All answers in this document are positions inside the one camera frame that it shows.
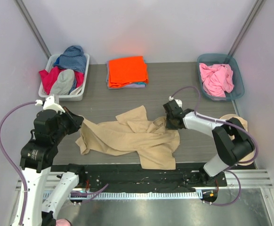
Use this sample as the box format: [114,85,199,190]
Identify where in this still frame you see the beige t shirt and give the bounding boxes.
[76,105,180,170]

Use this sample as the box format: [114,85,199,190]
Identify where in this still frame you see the white slotted cable duct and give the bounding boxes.
[42,191,203,201]

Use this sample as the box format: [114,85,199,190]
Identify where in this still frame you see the pink crumpled t shirt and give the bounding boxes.
[199,63,234,98]

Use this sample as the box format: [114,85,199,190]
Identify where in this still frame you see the aluminium rail frame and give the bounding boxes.
[16,169,274,191]

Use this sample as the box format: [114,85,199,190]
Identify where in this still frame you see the grey garment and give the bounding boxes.
[49,69,76,95]

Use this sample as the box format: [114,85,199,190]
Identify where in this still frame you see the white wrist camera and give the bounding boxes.
[169,96,183,107]
[35,95,65,114]

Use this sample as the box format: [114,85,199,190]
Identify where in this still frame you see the pink object bottom edge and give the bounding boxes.
[56,219,72,226]

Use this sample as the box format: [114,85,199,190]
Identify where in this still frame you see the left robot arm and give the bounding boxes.
[17,106,87,226]

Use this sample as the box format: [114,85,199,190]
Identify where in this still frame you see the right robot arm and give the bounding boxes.
[163,100,257,186]

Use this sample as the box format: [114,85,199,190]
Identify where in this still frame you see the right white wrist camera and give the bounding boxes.
[169,96,183,107]

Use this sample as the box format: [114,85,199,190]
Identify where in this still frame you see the orange folded t shirt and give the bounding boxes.
[108,56,149,88]

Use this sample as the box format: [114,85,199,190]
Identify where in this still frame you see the right aluminium corner post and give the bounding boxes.
[228,0,266,57]

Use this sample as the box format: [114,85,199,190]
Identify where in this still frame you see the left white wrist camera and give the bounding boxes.
[35,95,65,114]

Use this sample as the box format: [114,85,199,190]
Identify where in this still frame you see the teal plastic basin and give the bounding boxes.
[197,53,244,101]

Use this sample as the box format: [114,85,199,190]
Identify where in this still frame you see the magenta garment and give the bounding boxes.
[39,66,84,95]

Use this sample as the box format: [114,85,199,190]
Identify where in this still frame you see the blue patterned garment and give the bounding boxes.
[53,45,87,73]

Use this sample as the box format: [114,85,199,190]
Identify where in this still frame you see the left aluminium corner post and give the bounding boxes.
[14,0,51,59]

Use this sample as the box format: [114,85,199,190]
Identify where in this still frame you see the beige bucket hat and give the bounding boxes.
[220,114,254,166]

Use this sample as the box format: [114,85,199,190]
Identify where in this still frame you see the white laundry basket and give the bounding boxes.
[38,53,91,102]

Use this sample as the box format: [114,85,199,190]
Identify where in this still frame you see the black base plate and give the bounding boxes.
[81,162,227,193]

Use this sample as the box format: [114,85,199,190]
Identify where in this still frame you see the aluminium corner post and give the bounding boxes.
[14,0,51,59]
[228,0,266,57]

